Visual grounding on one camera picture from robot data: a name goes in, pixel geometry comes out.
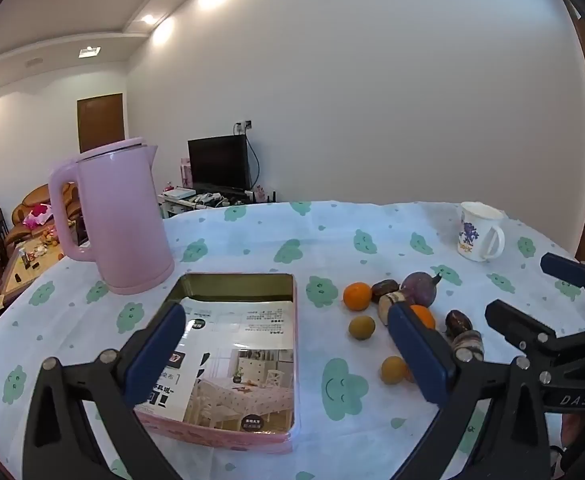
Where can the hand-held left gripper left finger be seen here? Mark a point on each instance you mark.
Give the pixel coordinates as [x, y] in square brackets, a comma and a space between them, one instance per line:
[155, 355]

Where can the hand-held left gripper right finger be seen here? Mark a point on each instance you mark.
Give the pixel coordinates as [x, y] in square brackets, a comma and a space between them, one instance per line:
[417, 355]

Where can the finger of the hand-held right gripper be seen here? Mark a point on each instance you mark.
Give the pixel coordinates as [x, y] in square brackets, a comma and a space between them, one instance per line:
[564, 267]
[517, 327]

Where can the small orange kumquat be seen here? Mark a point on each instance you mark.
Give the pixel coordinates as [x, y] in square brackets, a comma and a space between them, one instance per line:
[394, 370]

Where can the large orange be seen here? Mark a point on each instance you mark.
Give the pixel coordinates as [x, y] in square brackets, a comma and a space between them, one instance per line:
[425, 316]

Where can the small brown longan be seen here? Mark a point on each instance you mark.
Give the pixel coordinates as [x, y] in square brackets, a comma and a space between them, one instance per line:
[362, 327]

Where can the purple round fruit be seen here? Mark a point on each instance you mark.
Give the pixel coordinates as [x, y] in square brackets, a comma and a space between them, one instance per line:
[419, 287]

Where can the small orange tangerine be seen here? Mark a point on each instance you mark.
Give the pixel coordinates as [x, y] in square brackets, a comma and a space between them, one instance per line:
[357, 296]

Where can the pink tin box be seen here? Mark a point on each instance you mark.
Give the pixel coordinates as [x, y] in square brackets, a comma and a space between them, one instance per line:
[237, 286]

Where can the person's right hand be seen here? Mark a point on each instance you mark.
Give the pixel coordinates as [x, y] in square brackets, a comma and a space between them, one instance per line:
[574, 437]

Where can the printed paper insert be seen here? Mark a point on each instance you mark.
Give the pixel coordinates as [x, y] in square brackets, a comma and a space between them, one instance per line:
[242, 340]

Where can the white printed mug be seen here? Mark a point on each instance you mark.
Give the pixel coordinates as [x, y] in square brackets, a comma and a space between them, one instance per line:
[477, 232]

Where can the pink electric kettle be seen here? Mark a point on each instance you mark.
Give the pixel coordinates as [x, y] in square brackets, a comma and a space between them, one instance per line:
[122, 220]

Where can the wooden coffee table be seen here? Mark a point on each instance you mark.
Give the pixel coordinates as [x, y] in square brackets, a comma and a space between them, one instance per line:
[22, 265]

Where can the white set-top box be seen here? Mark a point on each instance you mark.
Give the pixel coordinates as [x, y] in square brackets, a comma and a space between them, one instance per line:
[178, 193]

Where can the white green cloud tablecloth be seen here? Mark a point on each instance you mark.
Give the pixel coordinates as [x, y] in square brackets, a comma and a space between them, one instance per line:
[272, 240]

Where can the brown leather sofa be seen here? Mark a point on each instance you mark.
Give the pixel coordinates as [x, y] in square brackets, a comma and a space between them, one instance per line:
[27, 210]

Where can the pink ornament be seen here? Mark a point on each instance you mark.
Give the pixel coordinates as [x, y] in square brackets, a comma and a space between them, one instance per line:
[260, 192]

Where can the black television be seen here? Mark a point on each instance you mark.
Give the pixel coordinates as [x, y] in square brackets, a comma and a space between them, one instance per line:
[220, 162]

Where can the brown wooden door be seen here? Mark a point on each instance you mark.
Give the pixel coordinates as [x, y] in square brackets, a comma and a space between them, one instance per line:
[100, 122]

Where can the square recessed ceiling light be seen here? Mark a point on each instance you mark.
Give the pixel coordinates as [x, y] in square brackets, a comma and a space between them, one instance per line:
[89, 51]

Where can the round ceiling spotlight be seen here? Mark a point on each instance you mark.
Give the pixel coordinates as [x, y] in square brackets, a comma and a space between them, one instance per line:
[148, 19]

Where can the wall power socket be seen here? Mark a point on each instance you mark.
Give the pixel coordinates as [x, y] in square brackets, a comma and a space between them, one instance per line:
[242, 126]

